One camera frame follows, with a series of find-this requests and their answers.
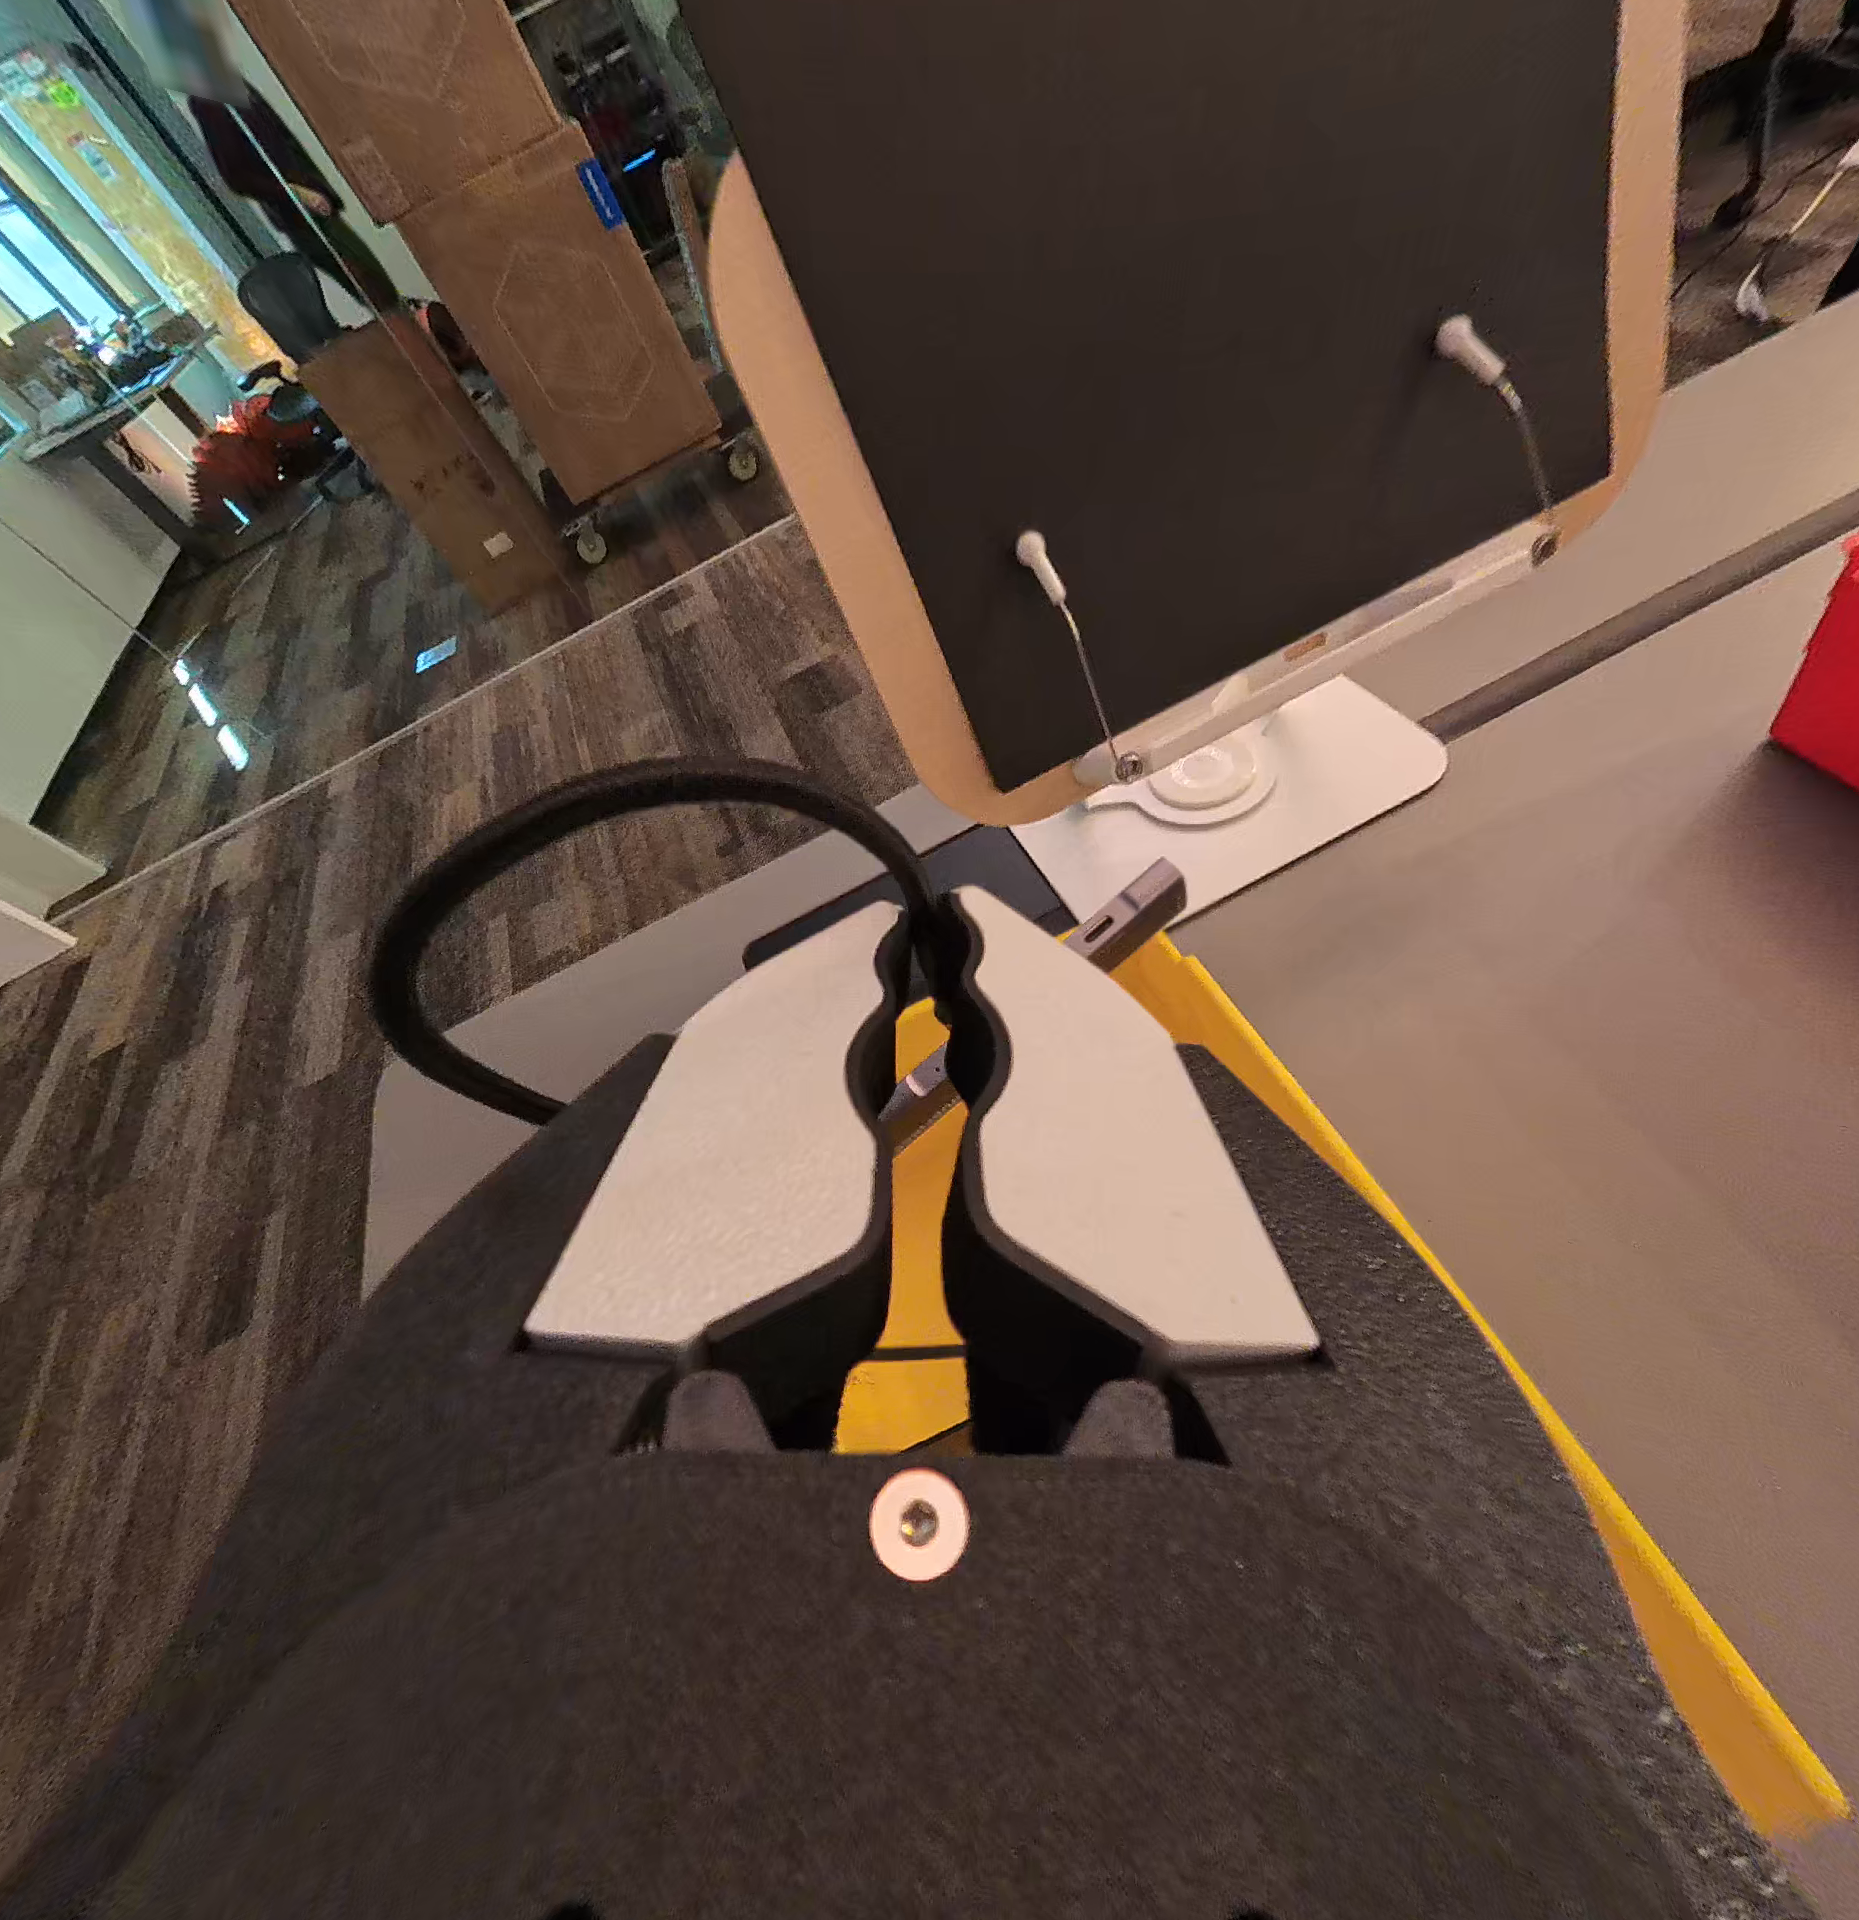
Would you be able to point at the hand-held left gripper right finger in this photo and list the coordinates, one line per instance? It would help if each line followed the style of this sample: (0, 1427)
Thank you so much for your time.
(1123, 1185)

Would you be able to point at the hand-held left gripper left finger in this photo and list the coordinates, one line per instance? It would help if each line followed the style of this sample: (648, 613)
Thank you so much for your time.
(720, 1171)

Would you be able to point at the yellow plastic bin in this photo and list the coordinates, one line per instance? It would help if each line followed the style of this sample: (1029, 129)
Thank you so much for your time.
(913, 1321)

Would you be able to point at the red plastic bin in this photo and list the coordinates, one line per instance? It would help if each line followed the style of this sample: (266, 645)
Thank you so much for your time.
(1837, 660)

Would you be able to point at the cardboard box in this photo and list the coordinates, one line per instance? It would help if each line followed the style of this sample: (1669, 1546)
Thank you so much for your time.
(418, 90)
(570, 331)
(418, 464)

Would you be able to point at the white cabinet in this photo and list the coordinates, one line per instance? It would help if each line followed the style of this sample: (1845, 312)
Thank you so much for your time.
(44, 630)

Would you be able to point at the black felt desk divider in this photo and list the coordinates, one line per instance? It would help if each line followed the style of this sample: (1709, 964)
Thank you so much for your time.
(1169, 300)

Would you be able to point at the black office chair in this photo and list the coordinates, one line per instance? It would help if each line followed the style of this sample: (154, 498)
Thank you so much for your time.
(292, 300)

